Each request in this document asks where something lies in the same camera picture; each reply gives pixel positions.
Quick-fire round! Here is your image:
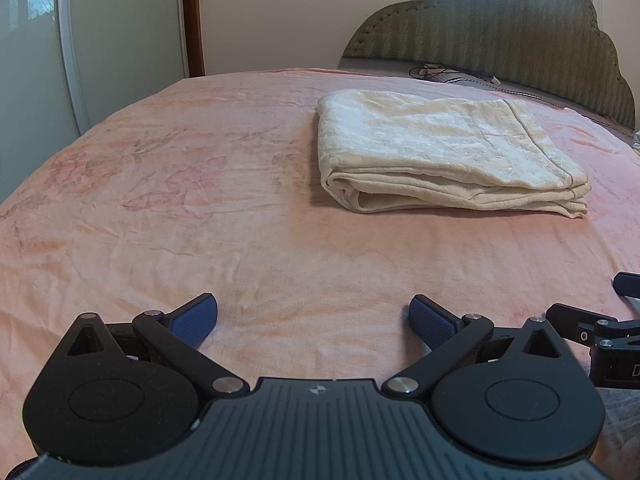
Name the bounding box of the brown wooden door frame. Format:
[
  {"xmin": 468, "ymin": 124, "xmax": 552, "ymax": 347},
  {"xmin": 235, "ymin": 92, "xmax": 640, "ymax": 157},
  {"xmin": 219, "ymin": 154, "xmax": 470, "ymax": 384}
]
[{"xmin": 181, "ymin": 0, "xmax": 207, "ymax": 79}]

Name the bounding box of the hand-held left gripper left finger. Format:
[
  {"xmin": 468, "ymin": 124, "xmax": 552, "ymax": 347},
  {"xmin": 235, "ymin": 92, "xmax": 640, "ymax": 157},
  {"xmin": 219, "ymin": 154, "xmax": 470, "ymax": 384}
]
[{"xmin": 47, "ymin": 292, "xmax": 252, "ymax": 399}]

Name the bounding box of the grey pillow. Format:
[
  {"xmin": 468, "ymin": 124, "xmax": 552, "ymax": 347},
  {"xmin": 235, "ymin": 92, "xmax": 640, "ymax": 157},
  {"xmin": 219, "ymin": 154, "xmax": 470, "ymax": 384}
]
[{"xmin": 340, "ymin": 56, "xmax": 637, "ymax": 133}]

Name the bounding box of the cream white towel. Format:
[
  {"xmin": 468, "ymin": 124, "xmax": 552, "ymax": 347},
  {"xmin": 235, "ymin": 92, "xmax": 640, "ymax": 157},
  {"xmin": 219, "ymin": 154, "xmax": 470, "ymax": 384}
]
[{"xmin": 317, "ymin": 88, "xmax": 593, "ymax": 220}]

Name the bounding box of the green padded headboard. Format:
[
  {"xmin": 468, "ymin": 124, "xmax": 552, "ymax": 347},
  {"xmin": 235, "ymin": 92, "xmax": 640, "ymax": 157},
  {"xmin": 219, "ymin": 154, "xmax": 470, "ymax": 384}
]
[{"xmin": 340, "ymin": 0, "xmax": 636, "ymax": 128}]

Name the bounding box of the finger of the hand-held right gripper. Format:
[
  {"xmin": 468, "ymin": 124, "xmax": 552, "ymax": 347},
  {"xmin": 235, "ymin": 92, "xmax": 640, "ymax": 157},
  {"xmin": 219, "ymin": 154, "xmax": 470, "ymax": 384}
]
[
  {"xmin": 612, "ymin": 271, "xmax": 640, "ymax": 302},
  {"xmin": 545, "ymin": 302, "xmax": 640, "ymax": 347}
]

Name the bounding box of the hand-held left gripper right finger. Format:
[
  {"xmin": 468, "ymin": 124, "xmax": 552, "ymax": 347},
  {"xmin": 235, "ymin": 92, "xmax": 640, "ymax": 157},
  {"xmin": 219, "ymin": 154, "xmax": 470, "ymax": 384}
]
[{"xmin": 382, "ymin": 294, "xmax": 577, "ymax": 399}]

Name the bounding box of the pink fleece blanket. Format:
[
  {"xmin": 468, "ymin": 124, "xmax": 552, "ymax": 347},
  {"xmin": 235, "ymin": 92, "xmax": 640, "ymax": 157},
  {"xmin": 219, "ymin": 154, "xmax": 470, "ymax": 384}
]
[{"xmin": 0, "ymin": 66, "xmax": 640, "ymax": 466}]

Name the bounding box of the white sliding wardrobe door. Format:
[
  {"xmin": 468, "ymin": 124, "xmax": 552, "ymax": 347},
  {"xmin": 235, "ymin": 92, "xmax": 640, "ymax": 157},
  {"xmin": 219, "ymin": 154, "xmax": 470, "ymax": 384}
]
[{"xmin": 0, "ymin": 0, "xmax": 192, "ymax": 203}]

